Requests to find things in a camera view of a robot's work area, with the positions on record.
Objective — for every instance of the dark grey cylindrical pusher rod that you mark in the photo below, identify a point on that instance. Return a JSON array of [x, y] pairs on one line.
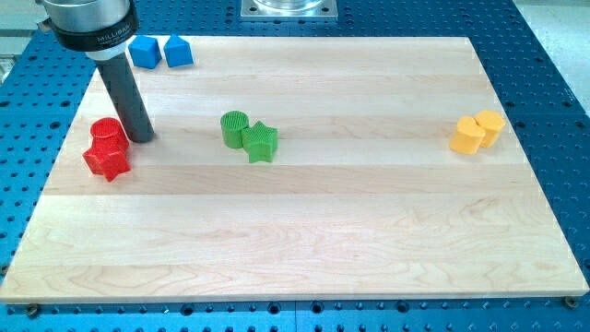
[[119, 80]]

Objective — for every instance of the green cylinder block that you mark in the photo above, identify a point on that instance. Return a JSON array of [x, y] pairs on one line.
[[232, 123]]

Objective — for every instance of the yellow hexagon block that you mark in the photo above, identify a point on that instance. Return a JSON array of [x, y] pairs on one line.
[[492, 123]]

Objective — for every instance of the light wooden board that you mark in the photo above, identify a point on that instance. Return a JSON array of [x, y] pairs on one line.
[[363, 200]]

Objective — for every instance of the yellow heart block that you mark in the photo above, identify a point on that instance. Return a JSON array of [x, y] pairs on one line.
[[467, 137]]

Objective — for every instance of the red star block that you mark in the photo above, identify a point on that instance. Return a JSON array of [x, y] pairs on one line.
[[108, 161]]

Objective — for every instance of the blue cube block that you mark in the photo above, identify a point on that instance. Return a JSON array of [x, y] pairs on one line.
[[145, 52]]

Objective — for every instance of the red cylinder block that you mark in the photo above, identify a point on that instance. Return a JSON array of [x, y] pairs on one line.
[[108, 133]]

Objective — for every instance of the blue pentagon block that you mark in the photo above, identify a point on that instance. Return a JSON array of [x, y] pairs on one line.
[[178, 51]]

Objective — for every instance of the green star block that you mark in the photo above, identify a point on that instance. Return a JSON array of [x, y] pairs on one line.
[[260, 142]]

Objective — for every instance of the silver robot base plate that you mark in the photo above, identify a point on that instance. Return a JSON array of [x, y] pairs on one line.
[[283, 9]]

